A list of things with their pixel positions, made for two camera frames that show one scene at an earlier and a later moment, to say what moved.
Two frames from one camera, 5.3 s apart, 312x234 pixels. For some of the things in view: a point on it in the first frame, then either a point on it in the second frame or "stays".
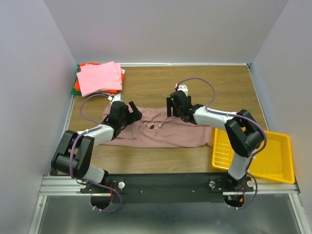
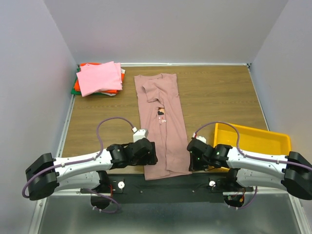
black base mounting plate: x=165 y=188 stays
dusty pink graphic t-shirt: x=106 y=112 -> x=161 y=116
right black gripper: x=174 y=107 -> x=193 y=161
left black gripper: x=129 y=113 -> x=151 y=157
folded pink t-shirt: x=93 y=78 stays
